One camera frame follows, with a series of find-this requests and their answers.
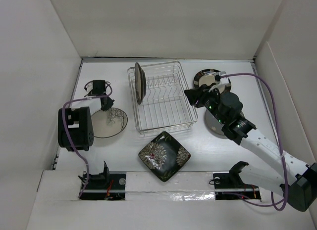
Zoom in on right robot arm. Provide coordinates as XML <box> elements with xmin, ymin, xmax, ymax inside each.
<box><xmin>184</xmin><ymin>85</ymin><xmax>317</xmax><ymax>212</ymax></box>

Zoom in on grey plate with deer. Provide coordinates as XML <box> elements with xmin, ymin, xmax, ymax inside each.
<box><xmin>204</xmin><ymin>108</ymin><xmax>245</xmax><ymax>138</ymax></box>

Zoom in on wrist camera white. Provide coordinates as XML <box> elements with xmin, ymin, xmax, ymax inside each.
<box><xmin>84</xmin><ymin>80</ymin><xmax>106</xmax><ymax>96</ymax></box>
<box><xmin>214</xmin><ymin>71</ymin><xmax>226</xmax><ymax>82</ymax></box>

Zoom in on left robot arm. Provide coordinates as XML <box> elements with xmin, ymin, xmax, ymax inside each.
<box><xmin>57</xmin><ymin>80</ymin><xmax>114</xmax><ymax>152</ymax></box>

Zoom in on wire dish rack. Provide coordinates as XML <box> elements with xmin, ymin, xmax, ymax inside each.
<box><xmin>127</xmin><ymin>61</ymin><xmax>198</xmax><ymax>135</ymax></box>

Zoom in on black rimmed checkered plate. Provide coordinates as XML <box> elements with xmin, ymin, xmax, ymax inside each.
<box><xmin>193</xmin><ymin>69</ymin><xmax>231</xmax><ymax>93</ymax></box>

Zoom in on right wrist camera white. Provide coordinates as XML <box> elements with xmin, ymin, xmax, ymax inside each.
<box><xmin>214</xmin><ymin>71</ymin><xmax>226</xmax><ymax>82</ymax></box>

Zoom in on metal table edge rail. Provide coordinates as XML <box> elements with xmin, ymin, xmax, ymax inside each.
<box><xmin>51</xmin><ymin>58</ymin><xmax>84</xmax><ymax>170</ymax></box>

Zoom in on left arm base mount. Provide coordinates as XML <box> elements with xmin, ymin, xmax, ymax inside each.
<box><xmin>78</xmin><ymin>162</ymin><xmax>126</xmax><ymax>201</ymax></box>

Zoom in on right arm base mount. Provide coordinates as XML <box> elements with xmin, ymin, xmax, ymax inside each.
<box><xmin>209</xmin><ymin>161</ymin><xmax>261</xmax><ymax>200</ymax></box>

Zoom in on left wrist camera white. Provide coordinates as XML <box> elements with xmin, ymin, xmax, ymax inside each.
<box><xmin>84</xmin><ymin>80</ymin><xmax>106</xmax><ymax>96</ymax></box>

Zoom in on cream plate with tree drawing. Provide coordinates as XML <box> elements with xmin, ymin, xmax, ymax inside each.
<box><xmin>91</xmin><ymin>107</ymin><xmax>128</xmax><ymax>138</ymax></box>

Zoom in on beige plate with brown rim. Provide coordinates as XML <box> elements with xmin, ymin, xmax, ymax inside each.
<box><xmin>134</xmin><ymin>62</ymin><xmax>146</xmax><ymax>105</ymax></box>

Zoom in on black square floral plate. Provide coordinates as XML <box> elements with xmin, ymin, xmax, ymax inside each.
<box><xmin>138</xmin><ymin>132</ymin><xmax>191</xmax><ymax>182</ymax></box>

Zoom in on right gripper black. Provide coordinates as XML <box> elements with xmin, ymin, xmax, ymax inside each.
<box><xmin>184</xmin><ymin>83</ymin><xmax>226</xmax><ymax>125</ymax></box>

